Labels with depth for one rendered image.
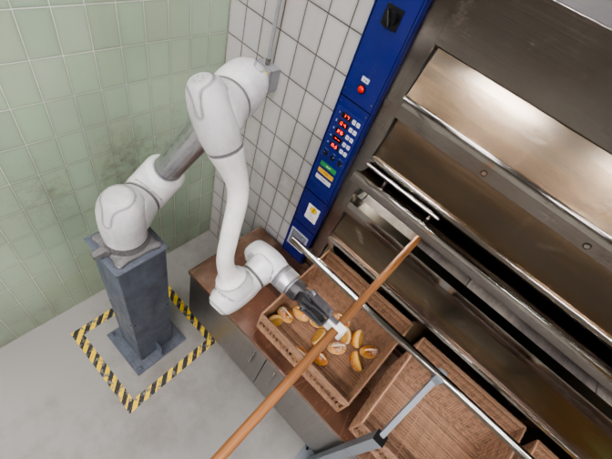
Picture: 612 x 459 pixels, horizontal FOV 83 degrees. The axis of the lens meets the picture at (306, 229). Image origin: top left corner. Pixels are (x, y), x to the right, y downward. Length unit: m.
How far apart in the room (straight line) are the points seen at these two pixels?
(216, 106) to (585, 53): 0.89
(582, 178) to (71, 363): 2.44
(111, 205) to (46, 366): 1.36
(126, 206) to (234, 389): 1.39
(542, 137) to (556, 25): 0.28
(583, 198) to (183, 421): 2.06
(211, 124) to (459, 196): 0.87
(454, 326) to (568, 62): 1.06
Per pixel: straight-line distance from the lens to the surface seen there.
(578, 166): 1.23
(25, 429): 2.39
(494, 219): 1.34
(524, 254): 1.36
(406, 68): 1.28
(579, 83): 1.16
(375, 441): 1.42
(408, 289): 1.67
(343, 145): 1.45
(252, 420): 1.04
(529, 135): 1.22
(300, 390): 1.75
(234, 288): 1.12
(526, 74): 1.18
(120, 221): 1.30
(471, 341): 1.72
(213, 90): 0.87
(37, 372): 2.46
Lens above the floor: 2.23
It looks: 49 degrees down
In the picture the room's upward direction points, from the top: 24 degrees clockwise
